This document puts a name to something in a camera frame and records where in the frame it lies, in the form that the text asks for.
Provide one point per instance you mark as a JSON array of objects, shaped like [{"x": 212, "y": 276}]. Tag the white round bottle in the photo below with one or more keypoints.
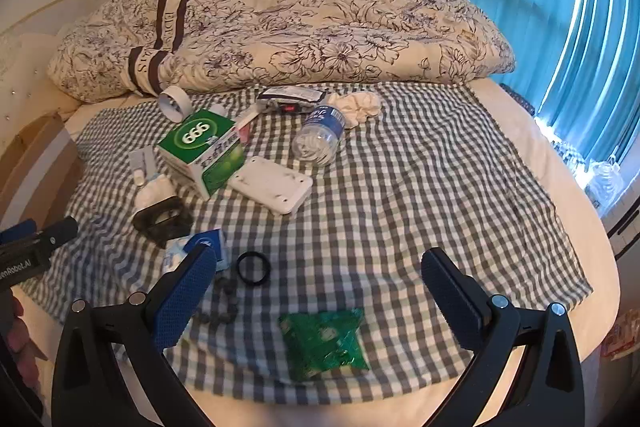
[{"x": 155, "y": 194}]

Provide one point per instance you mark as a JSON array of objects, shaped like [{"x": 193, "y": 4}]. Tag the green and white medicine box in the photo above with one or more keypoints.
[{"x": 200, "y": 157}]

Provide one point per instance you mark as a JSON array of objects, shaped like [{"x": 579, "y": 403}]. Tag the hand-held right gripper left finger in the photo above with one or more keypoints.
[{"x": 185, "y": 302}]

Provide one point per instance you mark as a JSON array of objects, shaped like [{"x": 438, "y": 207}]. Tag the green checked cloth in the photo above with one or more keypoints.
[{"x": 400, "y": 207}]

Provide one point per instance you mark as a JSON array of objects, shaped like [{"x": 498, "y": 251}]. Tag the colourful packet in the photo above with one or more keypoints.
[{"x": 617, "y": 337}]

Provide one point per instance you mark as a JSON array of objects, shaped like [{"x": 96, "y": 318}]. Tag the blue and white carton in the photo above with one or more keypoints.
[{"x": 210, "y": 242}]

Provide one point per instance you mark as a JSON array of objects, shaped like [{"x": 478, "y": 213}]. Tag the pink packet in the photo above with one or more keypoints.
[{"x": 244, "y": 136}]

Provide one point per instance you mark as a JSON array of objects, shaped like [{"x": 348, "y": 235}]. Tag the dark patterned cloth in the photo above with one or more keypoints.
[{"x": 520, "y": 99}]

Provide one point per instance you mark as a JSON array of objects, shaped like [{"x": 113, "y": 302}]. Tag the white cloth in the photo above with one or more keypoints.
[{"x": 360, "y": 104}]

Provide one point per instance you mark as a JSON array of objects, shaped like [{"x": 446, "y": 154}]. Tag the green snack packet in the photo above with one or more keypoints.
[{"x": 320, "y": 342}]

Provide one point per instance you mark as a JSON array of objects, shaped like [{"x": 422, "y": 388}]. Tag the floral duvet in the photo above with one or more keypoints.
[{"x": 300, "y": 32}]

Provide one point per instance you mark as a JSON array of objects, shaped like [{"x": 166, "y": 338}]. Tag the white plastic box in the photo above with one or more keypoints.
[{"x": 270, "y": 184}]

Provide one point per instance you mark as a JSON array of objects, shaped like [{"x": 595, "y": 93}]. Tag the black plastic frame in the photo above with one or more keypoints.
[{"x": 142, "y": 222}]

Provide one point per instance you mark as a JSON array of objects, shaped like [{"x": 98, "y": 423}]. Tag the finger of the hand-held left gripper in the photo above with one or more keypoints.
[
  {"x": 15, "y": 232},
  {"x": 55, "y": 233}
]

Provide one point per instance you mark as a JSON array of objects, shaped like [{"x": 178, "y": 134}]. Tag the white tufted headboard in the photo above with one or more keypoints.
[{"x": 20, "y": 72}]

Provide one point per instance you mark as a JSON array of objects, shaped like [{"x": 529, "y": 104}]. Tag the white tape roll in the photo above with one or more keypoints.
[{"x": 167, "y": 104}]

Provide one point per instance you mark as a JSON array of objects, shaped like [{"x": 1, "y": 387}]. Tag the cardboard box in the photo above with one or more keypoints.
[{"x": 30, "y": 167}]

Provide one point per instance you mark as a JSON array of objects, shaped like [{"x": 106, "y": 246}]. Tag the clear plastic water bottle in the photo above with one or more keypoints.
[{"x": 315, "y": 142}]

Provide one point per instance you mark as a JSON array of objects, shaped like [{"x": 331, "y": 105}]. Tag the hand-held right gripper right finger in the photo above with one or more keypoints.
[{"x": 450, "y": 292}]

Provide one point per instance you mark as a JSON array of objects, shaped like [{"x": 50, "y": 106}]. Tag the person's left hand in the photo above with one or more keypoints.
[{"x": 25, "y": 332}]

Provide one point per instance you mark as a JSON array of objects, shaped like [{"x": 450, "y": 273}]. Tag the silver foil packet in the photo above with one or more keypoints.
[{"x": 290, "y": 96}]

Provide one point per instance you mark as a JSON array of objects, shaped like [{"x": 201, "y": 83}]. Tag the white ointment tube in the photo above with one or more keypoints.
[{"x": 136, "y": 162}]

